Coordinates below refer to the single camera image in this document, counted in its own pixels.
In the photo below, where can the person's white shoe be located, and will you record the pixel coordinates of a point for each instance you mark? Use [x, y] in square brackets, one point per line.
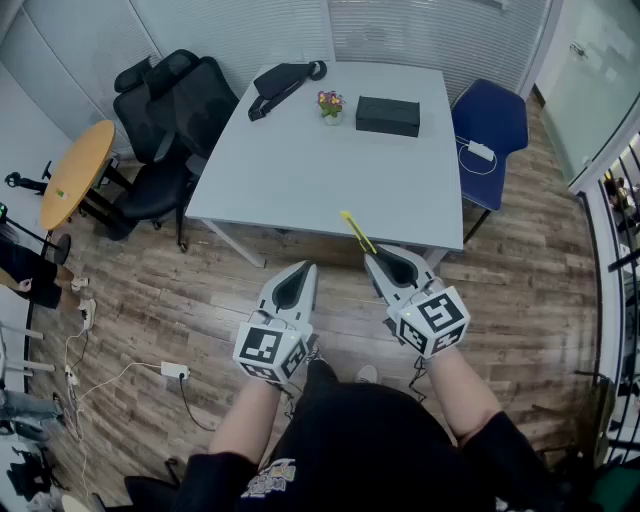
[367, 374]

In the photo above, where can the black floor stand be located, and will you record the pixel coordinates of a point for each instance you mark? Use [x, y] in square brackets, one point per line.
[25, 183]

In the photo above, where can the small potted flower plant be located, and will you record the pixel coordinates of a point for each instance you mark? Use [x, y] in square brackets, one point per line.
[330, 102]

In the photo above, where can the black rectangular box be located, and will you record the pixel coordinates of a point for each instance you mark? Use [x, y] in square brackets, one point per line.
[387, 115]

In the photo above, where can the black mesh office chair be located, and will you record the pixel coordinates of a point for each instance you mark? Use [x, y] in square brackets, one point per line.
[195, 110]
[131, 112]

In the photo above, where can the small green white item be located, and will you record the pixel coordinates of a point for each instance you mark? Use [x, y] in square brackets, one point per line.
[61, 193]

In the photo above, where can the black metal railing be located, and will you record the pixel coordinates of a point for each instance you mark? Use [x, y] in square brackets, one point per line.
[622, 263]

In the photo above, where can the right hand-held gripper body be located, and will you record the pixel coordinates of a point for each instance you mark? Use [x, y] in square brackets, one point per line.
[435, 320]

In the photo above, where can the black sling bag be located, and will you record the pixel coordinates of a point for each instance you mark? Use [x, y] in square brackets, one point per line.
[280, 80]

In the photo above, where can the blue chair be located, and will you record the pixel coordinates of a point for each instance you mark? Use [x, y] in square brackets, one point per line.
[492, 115]

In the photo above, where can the person's left forearm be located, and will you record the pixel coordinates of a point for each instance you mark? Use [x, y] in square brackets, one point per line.
[245, 420]

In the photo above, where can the person's black clothing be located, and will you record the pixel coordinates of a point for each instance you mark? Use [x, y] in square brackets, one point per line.
[360, 440]

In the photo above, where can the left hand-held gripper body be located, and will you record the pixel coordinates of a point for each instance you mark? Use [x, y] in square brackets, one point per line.
[260, 347]

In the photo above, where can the person's right forearm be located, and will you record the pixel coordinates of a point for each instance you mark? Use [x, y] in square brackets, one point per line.
[460, 395]

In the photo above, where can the white power adapter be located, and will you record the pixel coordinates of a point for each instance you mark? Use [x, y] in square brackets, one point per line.
[479, 149]

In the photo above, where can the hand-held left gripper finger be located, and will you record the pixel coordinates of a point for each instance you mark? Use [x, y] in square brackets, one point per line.
[272, 292]
[311, 295]

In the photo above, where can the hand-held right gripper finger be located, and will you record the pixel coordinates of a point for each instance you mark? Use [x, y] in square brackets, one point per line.
[381, 282]
[417, 265]

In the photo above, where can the small white power strip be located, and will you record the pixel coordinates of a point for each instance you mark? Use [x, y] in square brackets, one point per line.
[71, 376]

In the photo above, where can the round wooden side table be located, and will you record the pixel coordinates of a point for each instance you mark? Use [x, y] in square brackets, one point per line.
[75, 175]

